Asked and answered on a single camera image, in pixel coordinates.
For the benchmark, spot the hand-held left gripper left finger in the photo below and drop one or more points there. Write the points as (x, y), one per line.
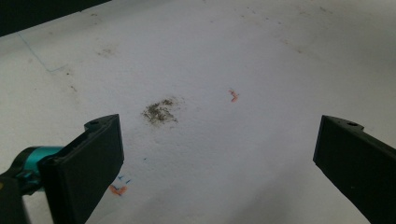
(84, 174)

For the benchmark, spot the white table mat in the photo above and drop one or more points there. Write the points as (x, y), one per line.
(218, 77)

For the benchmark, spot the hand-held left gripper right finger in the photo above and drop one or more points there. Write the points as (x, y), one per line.
(361, 168)

